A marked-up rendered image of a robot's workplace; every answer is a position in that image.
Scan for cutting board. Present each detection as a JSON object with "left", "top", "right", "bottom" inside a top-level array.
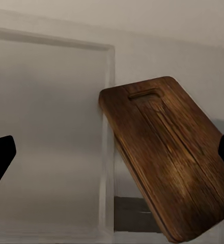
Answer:
[{"left": 98, "top": 76, "right": 224, "bottom": 242}]

